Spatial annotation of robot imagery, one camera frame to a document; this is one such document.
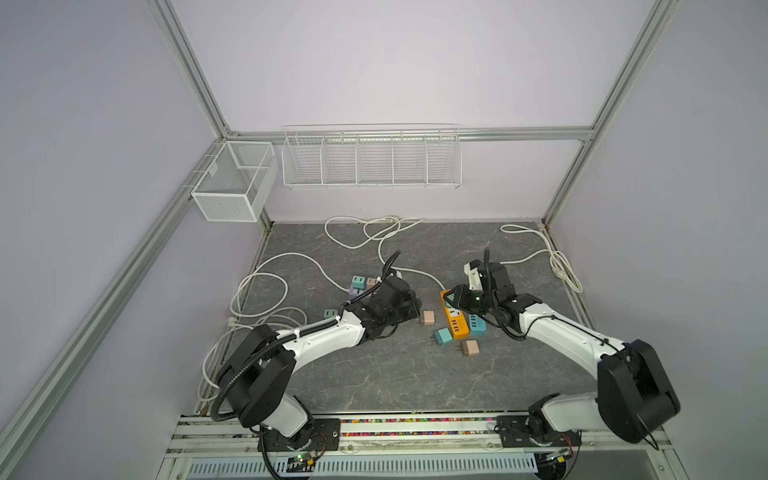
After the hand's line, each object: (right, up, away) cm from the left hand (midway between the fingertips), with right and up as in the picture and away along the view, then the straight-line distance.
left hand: (421, 307), depth 84 cm
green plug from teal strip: (+7, -10, +5) cm, 13 cm away
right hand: (+8, +2, +2) cm, 8 cm away
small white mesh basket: (-64, +40, +22) cm, 79 cm away
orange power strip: (+12, -6, +6) cm, 14 cm away
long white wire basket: (-15, +47, +13) cm, 51 cm away
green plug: (-19, +6, +11) cm, 23 cm away
